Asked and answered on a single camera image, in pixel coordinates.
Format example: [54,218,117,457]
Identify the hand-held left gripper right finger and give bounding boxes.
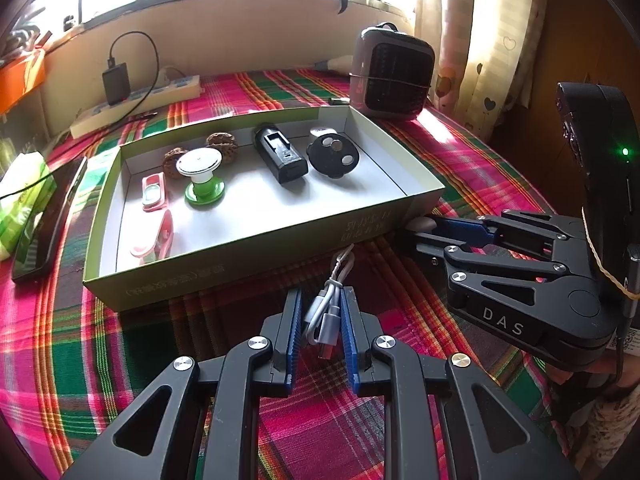
[340,287,581,480]

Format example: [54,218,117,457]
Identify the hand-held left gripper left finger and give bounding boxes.
[62,287,303,480]

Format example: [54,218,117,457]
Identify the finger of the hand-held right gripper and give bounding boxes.
[414,241,572,347]
[405,209,587,267]

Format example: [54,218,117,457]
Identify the white usb cable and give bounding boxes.
[302,245,357,361]

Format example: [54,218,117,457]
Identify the green cardboard box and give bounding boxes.
[82,105,446,313]

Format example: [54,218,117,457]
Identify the black oval holder silver discs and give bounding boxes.
[306,132,360,178]

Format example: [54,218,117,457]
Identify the long pink plastic clip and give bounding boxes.
[131,210,175,263]

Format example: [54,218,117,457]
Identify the black battery charger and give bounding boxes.
[252,122,308,187]

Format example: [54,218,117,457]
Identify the white-topped green spool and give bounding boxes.
[176,147,227,207]

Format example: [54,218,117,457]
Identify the pink nail clipper with lens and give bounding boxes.
[141,172,167,212]

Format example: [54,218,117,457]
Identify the person's right forearm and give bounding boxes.
[575,380,640,471]

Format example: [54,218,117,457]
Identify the plaid pink green tablecloth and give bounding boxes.
[0,67,591,480]

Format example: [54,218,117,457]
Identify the grey portable heater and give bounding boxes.
[350,22,436,121]

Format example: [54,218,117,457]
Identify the heart print curtain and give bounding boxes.
[415,0,551,136]

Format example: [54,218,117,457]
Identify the black phone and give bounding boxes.
[11,156,88,282]

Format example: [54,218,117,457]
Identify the white power strip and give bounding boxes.
[69,75,202,139]

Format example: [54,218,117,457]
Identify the black power adapter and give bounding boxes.
[102,64,131,106]

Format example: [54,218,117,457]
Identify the green tissue pack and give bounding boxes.
[0,152,58,261]

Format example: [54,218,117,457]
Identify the orange box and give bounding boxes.
[0,50,47,113]

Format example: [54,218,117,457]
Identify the black charging cable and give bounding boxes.
[0,31,160,198]

